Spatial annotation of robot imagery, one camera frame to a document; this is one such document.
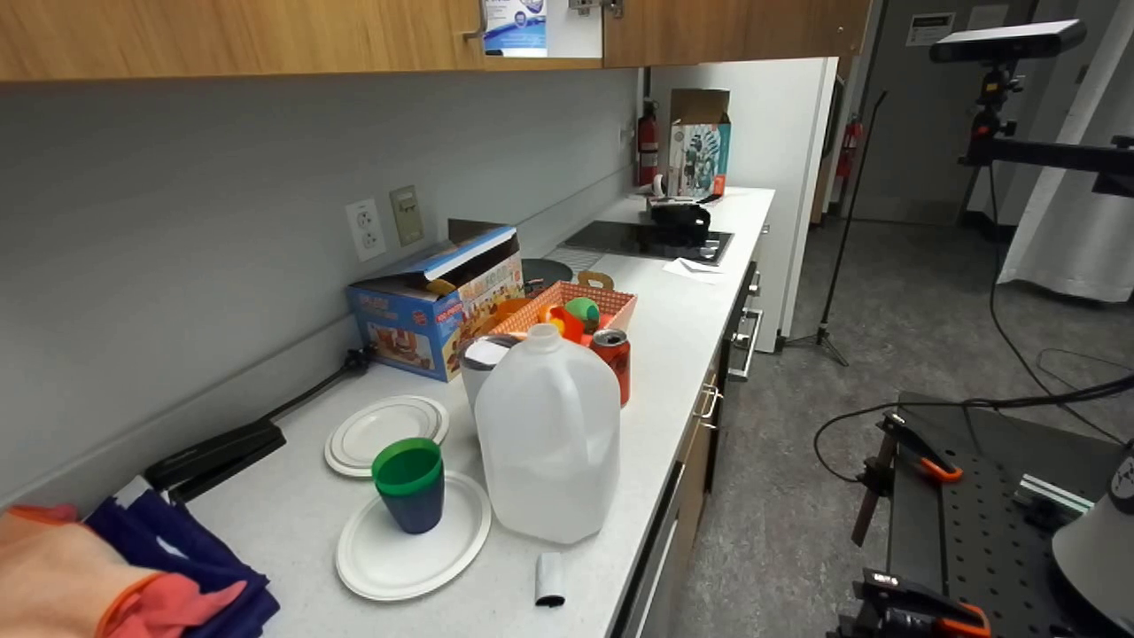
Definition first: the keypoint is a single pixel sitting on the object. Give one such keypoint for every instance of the wooden wall cabinet door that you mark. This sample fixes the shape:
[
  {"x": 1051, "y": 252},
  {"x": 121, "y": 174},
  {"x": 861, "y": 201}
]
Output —
[{"x": 730, "y": 30}]

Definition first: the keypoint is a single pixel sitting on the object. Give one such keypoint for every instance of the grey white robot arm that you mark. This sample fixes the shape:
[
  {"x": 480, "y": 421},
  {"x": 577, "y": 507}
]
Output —
[{"x": 1101, "y": 554}]

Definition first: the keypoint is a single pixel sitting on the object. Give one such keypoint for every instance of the wooden base cabinet drawers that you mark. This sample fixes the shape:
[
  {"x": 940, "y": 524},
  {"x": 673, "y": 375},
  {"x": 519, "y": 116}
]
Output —
[{"x": 697, "y": 463}]

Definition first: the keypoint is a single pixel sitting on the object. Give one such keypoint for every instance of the grey metal door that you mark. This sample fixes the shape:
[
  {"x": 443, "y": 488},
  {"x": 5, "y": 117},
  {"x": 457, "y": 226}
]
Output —
[{"x": 924, "y": 117}]

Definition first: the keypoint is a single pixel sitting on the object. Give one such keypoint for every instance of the green toy fruit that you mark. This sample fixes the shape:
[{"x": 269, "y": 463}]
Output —
[{"x": 581, "y": 313}]

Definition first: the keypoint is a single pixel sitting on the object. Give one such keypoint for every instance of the orange checkered toy tray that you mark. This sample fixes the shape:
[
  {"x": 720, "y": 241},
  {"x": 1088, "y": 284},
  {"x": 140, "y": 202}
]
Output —
[{"x": 613, "y": 310}]

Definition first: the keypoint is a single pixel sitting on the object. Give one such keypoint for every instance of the red soda can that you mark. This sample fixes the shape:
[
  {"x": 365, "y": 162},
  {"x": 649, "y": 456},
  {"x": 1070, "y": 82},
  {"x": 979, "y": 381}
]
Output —
[{"x": 613, "y": 358}]

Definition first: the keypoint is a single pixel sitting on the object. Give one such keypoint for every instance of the black induction cooktop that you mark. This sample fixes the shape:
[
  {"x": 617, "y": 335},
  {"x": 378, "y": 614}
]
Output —
[{"x": 613, "y": 238}]

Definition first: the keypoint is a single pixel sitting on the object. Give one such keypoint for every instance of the translucent plastic milk jug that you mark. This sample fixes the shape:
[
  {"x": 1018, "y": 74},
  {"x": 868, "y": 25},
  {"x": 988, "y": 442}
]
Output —
[{"x": 551, "y": 448}]

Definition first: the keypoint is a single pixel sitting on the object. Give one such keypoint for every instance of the white paper sheet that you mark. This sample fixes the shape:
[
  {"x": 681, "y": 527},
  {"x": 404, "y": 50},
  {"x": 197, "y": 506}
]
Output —
[{"x": 690, "y": 267}]

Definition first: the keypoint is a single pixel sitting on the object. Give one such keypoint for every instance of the black cooking pot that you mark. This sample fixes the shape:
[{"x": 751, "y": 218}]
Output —
[{"x": 677, "y": 222}]

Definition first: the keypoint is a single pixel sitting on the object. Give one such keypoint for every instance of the blue play food box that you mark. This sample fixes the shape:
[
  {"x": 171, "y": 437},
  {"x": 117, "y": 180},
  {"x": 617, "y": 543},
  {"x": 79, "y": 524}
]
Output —
[{"x": 409, "y": 325}]

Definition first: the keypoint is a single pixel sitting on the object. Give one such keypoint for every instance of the black built-in oven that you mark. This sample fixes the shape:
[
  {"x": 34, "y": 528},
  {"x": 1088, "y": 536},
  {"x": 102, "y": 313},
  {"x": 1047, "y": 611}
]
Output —
[{"x": 744, "y": 330}]

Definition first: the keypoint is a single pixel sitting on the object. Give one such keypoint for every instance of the red fire extinguisher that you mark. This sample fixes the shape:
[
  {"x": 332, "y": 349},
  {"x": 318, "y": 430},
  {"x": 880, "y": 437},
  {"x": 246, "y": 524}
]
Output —
[
  {"x": 853, "y": 148},
  {"x": 646, "y": 142}
]

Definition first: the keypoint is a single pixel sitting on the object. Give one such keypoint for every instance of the teal printed product box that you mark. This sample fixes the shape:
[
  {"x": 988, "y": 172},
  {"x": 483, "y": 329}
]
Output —
[{"x": 708, "y": 156}]

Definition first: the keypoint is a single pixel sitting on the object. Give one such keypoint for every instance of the green plastic cup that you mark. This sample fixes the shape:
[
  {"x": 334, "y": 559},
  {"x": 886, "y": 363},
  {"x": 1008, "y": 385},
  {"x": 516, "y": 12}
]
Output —
[{"x": 409, "y": 467}]

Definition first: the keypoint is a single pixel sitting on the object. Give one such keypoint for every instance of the small white paper plate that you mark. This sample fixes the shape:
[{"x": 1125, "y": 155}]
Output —
[{"x": 378, "y": 430}]

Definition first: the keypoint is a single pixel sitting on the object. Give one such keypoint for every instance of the blue plastic cup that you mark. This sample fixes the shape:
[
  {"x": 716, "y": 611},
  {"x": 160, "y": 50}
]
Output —
[{"x": 412, "y": 514}]

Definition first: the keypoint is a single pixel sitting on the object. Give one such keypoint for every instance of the brown cardboard box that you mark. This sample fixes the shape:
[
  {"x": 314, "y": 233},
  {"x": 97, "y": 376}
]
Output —
[{"x": 701, "y": 108}]

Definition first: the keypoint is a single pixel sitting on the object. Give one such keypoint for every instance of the small white cylinder cap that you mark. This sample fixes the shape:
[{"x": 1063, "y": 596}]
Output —
[{"x": 551, "y": 575}]

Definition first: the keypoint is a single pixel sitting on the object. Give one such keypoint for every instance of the white tall side panel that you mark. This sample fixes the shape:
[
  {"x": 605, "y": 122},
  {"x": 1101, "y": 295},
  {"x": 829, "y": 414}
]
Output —
[{"x": 767, "y": 129}]

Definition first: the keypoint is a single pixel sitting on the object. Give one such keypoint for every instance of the thin black light stand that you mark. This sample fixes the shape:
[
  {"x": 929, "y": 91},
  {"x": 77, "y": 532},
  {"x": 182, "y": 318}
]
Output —
[{"x": 846, "y": 251}]

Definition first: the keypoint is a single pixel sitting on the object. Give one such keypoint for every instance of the large white paper plate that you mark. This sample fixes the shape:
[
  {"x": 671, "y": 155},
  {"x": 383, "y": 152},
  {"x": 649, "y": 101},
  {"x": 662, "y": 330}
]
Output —
[{"x": 401, "y": 560}]

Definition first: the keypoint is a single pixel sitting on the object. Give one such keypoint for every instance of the white blue paper package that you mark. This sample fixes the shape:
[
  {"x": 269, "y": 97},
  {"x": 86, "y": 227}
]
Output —
[{"x": 516, "y": 24}]

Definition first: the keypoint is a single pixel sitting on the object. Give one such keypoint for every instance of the black stapler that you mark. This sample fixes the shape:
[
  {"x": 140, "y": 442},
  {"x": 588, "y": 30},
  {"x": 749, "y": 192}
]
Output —
[{"x": 216, "y": 456}]

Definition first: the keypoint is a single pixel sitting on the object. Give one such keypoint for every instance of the navy blue cloth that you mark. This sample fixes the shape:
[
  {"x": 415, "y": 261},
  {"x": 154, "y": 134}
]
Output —
[{"x": 180, "y": 543}]

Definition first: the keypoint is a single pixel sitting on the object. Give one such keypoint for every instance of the black perforated robot table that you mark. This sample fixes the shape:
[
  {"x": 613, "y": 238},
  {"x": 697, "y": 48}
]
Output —
[{"x": 979, "y": 543}]

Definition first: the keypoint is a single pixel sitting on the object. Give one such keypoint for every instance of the white curtain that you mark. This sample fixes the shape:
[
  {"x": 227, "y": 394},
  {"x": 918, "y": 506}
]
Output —
[{"x": 1063, "y": 226}]

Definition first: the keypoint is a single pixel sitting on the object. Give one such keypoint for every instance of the aluminium profile bar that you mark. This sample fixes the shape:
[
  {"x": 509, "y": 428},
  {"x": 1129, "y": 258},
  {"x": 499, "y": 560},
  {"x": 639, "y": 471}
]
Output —
[{"x": 1051, "y": 489}]

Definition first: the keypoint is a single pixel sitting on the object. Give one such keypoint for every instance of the orange pink cloth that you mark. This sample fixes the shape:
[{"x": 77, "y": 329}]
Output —
[{"x": 57, "y": 580}]

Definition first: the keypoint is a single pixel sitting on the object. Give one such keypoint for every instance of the beige wall switch plate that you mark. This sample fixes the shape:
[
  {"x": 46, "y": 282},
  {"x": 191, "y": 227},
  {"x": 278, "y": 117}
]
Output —
[{"x": 404, "y": 213}]

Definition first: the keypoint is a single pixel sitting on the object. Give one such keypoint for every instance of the white wall power outlet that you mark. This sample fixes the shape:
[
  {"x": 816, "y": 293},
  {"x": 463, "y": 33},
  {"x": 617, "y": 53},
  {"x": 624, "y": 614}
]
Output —
[{"x": 365, "y": 227}]

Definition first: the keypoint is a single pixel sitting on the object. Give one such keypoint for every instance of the long wooden wall cabinet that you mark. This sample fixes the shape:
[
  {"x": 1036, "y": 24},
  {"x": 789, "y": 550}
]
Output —
[{"x": 236, "y": 37}]

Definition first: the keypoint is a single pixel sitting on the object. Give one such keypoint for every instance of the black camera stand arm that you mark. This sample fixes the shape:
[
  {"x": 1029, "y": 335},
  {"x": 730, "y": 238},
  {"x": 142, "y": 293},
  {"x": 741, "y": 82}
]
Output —
[{"x": 1041, "y": 152}]

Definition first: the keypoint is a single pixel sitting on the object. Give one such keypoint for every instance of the black camera on stand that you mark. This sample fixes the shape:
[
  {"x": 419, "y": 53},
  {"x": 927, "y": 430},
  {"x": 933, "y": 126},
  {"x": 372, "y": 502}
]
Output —
[{"x": 1004, "y": 40}]

